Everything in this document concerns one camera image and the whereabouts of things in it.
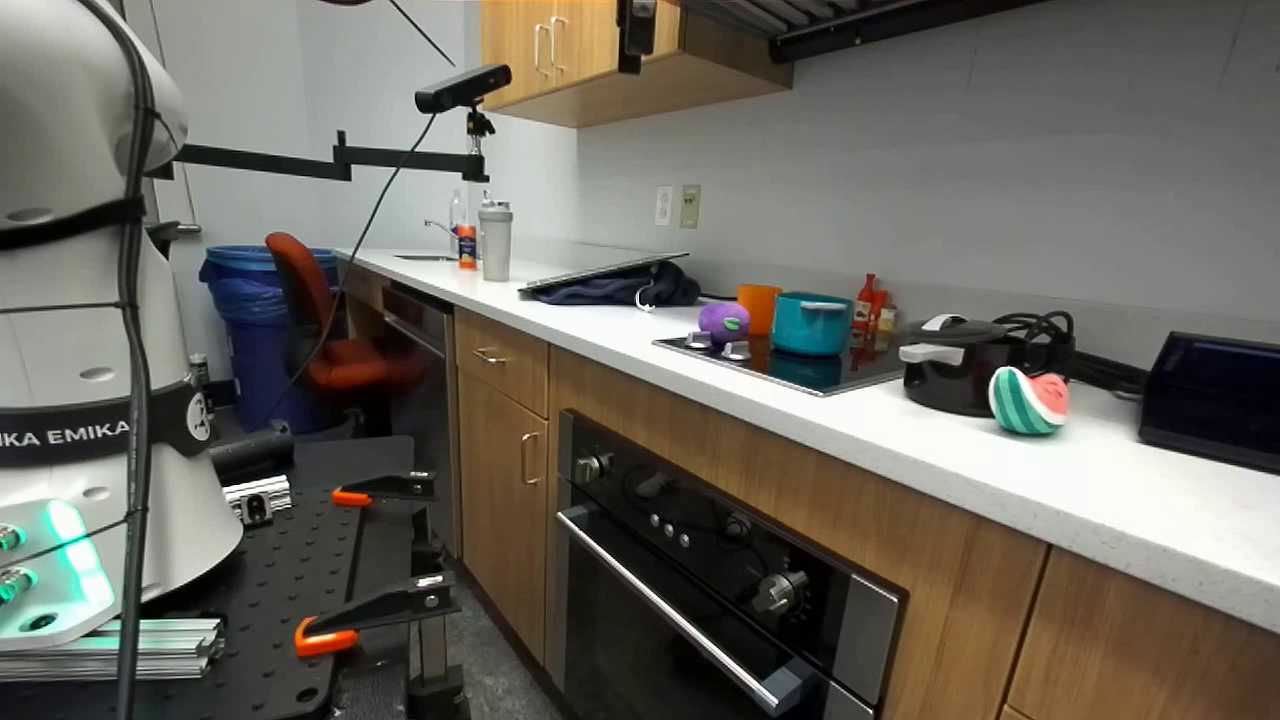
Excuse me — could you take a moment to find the silver pot lid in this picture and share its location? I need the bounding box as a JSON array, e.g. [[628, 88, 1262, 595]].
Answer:
[[914, 312, 999, 339]]

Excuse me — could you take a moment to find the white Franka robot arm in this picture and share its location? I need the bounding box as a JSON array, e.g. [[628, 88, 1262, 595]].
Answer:
[[0, 0, 238, 654]]

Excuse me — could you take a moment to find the blue pot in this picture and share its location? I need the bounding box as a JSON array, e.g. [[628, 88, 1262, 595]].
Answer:
[[770, 294, 853, 357]]

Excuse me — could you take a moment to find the black bag on counter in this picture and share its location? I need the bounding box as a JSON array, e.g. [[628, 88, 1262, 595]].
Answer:
[[522, 259, 703, 310]]

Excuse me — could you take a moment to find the orange cup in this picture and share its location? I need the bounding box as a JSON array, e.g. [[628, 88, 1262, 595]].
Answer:
[[737, 285, 778, 339]]

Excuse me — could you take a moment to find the red sauce bottle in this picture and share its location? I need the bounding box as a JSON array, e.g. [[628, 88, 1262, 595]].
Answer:
[[853, 274, 891, 353]]

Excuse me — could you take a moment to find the built-in black oven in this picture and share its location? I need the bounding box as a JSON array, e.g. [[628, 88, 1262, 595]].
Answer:
[[554, 413, 909, 720]]

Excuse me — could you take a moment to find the black induction cooktop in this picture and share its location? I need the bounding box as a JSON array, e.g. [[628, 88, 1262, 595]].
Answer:
[[658, 331, 901, 396]]

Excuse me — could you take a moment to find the red office chair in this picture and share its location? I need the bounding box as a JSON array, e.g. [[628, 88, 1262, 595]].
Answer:
[[263, 231, 428, 400]]

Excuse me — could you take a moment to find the wooden upper cabinet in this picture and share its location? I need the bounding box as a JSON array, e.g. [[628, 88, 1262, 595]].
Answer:
[[480, 0, 791, 130]]

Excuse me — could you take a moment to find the wooden cabinet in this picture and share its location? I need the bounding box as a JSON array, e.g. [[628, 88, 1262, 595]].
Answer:
[[480, 0, 791, 130], [457, 312, 1280, 720]]

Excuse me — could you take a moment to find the steel range hood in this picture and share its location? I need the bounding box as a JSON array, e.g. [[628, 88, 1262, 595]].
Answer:
[[685, 0, 1034, 64]]

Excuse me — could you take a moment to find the blue trash bin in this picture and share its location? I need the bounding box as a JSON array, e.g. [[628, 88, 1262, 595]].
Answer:
[[198, 246, 336, 435]]

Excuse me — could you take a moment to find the watermelon slice toy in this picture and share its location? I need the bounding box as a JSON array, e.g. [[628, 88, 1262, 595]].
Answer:
[[989, 365, 1072, 435]]

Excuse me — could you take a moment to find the black perforated robot table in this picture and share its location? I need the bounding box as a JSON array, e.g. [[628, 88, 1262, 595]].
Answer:
[[0, 433, 465, 720]]

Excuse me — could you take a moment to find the wooden lower cabinet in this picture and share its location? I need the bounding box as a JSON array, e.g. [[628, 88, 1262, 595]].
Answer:
[[457, 312, 1280, 720]]

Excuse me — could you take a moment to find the black toaster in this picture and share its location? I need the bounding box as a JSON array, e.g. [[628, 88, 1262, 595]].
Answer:
[[1141, 331, 1280, 471]]

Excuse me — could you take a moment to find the orange handled clamp rear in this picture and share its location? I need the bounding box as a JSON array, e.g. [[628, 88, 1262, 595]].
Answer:
[[326, 471, 436, 512]]

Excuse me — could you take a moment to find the orange handled clamp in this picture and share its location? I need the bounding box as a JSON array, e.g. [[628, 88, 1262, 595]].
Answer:
[[293, 577, 457, 662], [326, 471, 436, 512]]

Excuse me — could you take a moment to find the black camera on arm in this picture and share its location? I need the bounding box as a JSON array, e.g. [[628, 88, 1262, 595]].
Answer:
[[414, 64, 513, 118]]

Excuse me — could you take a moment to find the orange handled clamp front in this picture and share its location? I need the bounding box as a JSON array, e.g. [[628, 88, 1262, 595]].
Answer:
[[293, 577, 457, 662]]

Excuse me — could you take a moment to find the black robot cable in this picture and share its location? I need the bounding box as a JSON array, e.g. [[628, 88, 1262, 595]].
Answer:
[[74, 0, 172, 720]]

